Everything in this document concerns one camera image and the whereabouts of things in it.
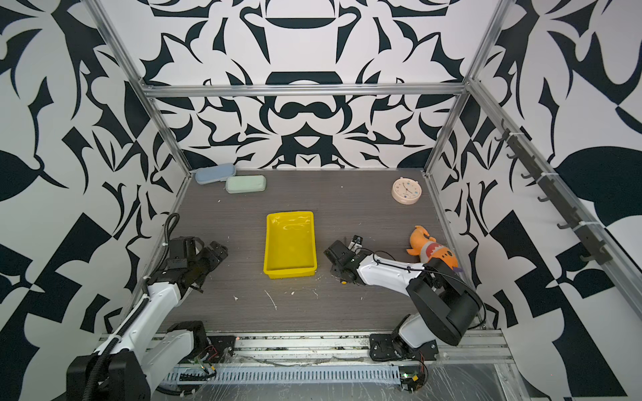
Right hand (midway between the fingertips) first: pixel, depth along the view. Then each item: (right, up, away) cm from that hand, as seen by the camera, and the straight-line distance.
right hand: (338, 265), depth 91 cm
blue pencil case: (-55, +35, +25) cm, 70 cm away
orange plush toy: (+31, +7, -4) cm, 32 cm away
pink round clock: (+31, +27, +19) cm, 46 cm away
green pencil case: (-41, +30, +21) cm, 55 cm away
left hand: (-42, +5, -4) cm, 43 cm away
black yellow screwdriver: (+1, -4, -6) cm, 7 cm away
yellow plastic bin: (-18, +5, +3) cm, 19 cm away
